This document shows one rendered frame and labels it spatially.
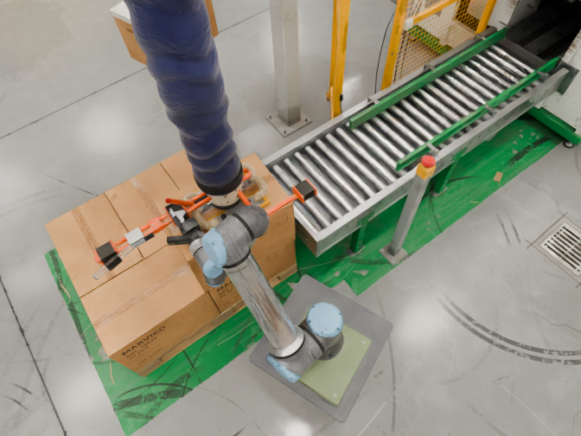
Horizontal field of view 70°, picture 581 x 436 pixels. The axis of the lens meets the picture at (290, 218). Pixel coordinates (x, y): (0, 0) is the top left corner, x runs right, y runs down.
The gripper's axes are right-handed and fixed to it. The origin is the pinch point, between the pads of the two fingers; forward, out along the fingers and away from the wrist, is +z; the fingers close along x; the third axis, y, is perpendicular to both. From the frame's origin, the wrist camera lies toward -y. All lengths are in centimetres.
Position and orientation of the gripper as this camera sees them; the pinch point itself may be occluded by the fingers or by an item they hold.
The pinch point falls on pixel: (172, 215)
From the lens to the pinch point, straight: 200.4
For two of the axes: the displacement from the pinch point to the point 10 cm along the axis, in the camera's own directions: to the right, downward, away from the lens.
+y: 8.1, -5.1, 2.7
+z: -5.8, -6.8, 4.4
